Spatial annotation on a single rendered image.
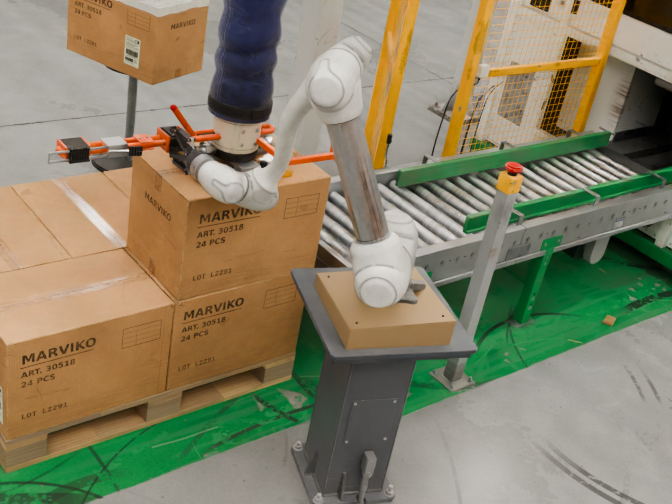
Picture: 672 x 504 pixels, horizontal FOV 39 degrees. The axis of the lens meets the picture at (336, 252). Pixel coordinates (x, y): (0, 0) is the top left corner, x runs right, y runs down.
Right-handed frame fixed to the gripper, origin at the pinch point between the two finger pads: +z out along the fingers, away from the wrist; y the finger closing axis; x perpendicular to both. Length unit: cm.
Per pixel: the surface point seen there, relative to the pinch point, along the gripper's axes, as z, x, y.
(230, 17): -2.0, 17.2, -42.3
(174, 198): -10.7, -2.6, 16.6
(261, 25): -10.1, 23.9, -42.1
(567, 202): -24, 206, 49
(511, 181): -53, 119, 9
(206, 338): -20, 11, 73
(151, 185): 5.4, -2.4, 19.8
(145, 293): -11, -11, 53
